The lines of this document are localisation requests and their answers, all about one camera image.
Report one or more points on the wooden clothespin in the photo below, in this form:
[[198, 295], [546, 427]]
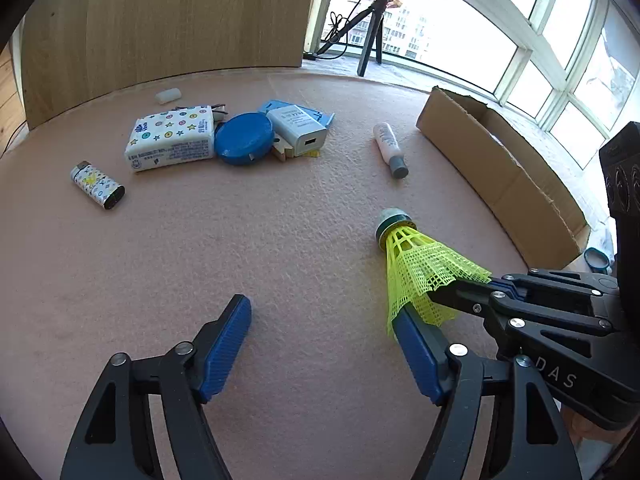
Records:
[[282, 149]]

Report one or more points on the pine slat headboard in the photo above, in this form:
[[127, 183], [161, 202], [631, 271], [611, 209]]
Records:
[[12, 114]]

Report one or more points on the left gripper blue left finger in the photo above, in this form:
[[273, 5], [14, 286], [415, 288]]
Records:
[[219, 343]]

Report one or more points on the patterned lighter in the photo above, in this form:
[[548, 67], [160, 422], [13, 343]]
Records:
[[98, 186]]

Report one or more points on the patterned tissue pack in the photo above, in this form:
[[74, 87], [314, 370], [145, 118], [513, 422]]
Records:
[[172, 137]]

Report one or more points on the white power adapter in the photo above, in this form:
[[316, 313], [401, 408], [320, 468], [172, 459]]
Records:
[[298, 128]]

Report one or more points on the person right hand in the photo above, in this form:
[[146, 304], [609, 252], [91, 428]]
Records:
[[579, 428]]

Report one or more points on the small white tube grey cap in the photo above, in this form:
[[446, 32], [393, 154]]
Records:
[[390, 150]]

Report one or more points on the blue round case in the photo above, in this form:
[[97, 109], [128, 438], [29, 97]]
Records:
[[244, 139]]

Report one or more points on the yellow shuttlecock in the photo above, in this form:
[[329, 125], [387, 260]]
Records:
[[417, 265]]

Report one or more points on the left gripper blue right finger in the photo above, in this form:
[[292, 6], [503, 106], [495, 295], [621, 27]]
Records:
[[424, 347]]

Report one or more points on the cardboard box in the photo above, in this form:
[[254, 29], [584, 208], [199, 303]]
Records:
[[524, 193]]

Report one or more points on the white eraser block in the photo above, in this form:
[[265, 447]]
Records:
[[168, 96]]

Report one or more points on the large oak wood board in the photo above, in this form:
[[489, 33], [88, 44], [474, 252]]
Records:
[[76, 50]]

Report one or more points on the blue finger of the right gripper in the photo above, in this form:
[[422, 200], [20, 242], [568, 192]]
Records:
[[511, 283], [468, 297]]

